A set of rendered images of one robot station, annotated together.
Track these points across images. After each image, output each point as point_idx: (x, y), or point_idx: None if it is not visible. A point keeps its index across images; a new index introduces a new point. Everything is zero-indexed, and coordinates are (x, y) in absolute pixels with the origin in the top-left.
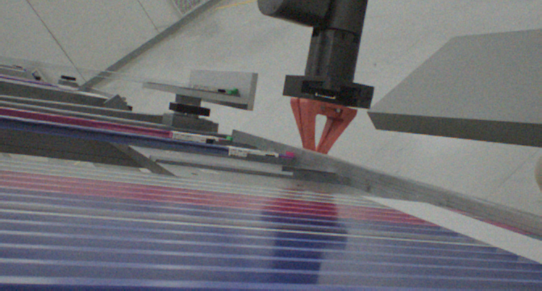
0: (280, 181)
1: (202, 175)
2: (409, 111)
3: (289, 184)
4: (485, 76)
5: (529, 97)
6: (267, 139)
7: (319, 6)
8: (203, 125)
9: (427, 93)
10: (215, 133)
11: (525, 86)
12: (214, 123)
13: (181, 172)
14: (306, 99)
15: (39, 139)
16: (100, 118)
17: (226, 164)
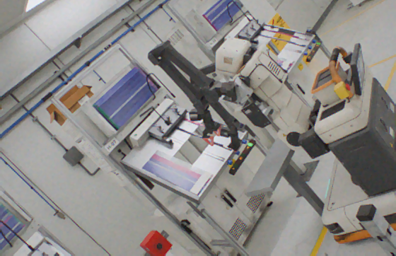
0: (211, 160)
1: (202, 158)
2: (275, 141)
3: (211, 162)
4: (280, 145)
5: (269, 158)
6: None
7: (225, 137)
8: (240, 129)
9: (280, 138)
10: (242, 131)
11: (273, 154)
12: (270, 112)
13: (200, 157)
14: None
15: None
16: (224, 124)
17: (216, 151)
